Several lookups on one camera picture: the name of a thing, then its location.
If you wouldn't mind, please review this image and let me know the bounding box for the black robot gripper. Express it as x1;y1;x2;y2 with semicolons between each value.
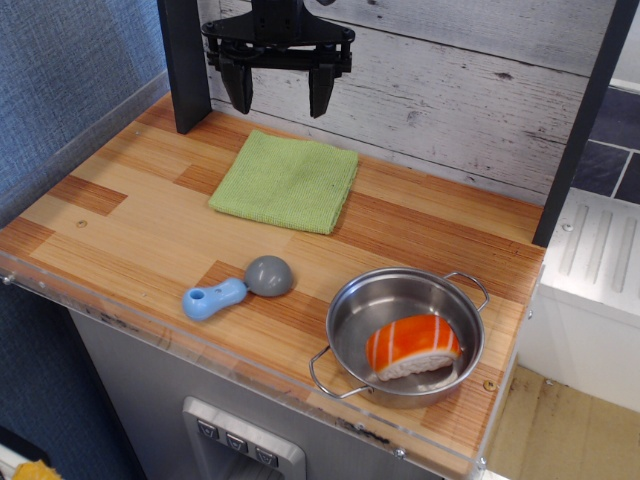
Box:
201;1;355;118

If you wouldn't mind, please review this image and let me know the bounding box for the green rag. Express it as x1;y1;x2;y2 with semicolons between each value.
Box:
209;130;358;235

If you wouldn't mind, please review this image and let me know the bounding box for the yellow object at corner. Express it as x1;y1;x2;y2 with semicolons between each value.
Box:
12;461;62;480

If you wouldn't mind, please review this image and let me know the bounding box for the clear acrylic edge guard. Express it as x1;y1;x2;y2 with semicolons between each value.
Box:
1;253;490;479

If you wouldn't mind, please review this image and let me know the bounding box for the stainless steel pot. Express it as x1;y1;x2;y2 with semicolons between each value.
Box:
325;267;490;409

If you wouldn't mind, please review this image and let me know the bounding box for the orange salmon sushi toy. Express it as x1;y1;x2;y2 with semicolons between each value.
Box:
365;314;462;381

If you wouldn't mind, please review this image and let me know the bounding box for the grey dispenser button panel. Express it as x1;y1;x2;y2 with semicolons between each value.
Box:
182;396;307;479

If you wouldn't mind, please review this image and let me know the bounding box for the white toy sink unit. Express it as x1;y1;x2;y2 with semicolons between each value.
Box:
518;189;639;411

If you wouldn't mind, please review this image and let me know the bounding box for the blue handled grey scoop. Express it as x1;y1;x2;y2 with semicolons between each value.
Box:
182;255;294;321

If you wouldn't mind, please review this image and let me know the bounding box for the dark right support post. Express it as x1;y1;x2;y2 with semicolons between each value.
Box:
532;0;639;247

